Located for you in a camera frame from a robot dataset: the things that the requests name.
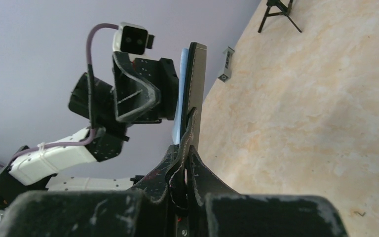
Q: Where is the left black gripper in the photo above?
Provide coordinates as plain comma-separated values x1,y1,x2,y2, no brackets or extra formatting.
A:
68,51,179,138

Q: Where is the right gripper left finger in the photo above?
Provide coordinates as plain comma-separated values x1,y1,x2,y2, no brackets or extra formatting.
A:
0,145,180,237

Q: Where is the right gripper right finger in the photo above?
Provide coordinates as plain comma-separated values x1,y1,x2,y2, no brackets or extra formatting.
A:
188,145,349,237

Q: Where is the black leather card holder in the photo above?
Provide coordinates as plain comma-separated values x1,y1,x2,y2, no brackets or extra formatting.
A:
165,42,207,216

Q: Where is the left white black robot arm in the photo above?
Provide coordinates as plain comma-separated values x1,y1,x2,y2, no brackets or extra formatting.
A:
0,51,179,210

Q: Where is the small grey tool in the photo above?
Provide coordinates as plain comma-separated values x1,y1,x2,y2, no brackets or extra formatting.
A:
218,46,235,82

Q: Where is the black tripod with grey tube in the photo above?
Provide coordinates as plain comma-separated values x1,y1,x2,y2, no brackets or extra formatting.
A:
258,0,303,33

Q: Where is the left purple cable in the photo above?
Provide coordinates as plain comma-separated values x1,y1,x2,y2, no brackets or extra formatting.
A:
0,23,120,169

